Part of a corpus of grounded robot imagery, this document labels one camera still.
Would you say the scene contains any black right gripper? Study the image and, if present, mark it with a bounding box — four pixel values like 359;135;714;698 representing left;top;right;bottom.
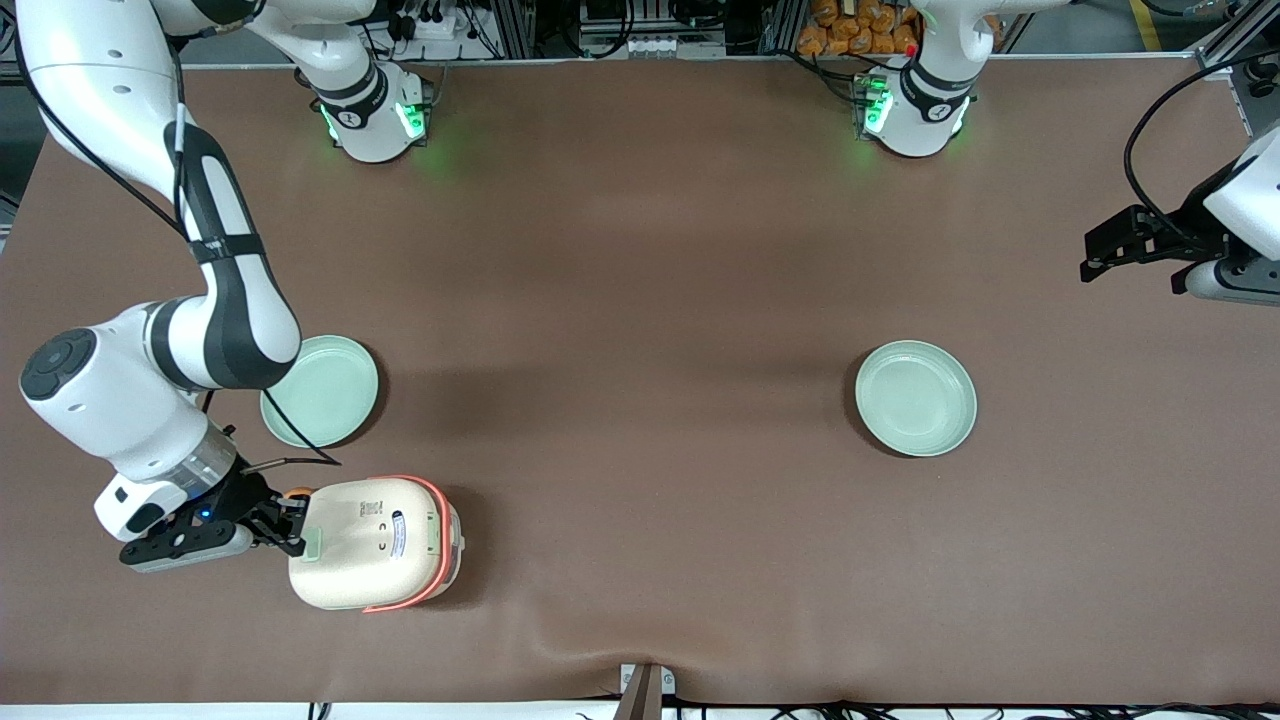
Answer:
165;465;311;559

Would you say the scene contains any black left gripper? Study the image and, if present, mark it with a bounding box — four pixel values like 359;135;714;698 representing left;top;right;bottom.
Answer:
1079;188;1238;284

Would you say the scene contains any white rice cooker red rim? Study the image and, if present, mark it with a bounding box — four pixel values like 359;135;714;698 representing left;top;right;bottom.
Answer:
287;475;466;614

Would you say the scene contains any pale green plate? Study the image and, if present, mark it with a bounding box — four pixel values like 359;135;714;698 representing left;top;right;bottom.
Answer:
259;334;381;450
853;340;979;459

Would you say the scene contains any bag of orange breads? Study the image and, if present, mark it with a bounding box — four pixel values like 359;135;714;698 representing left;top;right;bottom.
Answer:
796;0;919;58

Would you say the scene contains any brown table mat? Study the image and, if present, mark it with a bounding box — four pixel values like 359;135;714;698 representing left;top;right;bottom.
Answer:
0;58;1280;707

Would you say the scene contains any white power strip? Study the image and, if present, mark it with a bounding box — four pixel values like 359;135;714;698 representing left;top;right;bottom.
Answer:
392;0;483;43

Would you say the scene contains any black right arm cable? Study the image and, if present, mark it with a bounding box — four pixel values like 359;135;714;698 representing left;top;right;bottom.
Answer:
12;30;343;471

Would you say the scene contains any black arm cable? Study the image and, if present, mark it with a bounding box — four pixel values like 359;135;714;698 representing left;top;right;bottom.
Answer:
12;30;343;471
1122;48;1280;253

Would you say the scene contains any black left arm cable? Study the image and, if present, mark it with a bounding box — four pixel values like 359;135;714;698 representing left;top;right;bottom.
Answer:
1122;48;1280;253

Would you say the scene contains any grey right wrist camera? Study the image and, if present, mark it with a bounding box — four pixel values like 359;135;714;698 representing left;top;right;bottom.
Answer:
118;520;255;575

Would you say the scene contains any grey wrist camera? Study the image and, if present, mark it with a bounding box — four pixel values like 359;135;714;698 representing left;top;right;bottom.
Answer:
118;520;255;575
1170;254;1280;308

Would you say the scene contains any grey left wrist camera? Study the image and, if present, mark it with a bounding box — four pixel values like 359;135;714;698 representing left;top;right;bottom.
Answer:
1170;254;1280;308

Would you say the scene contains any aluminium frame profile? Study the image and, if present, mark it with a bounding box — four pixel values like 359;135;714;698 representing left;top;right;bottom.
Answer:
1193;0;1280;83

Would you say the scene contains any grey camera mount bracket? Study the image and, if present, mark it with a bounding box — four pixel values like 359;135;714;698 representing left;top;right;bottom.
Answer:
619;662;677;720

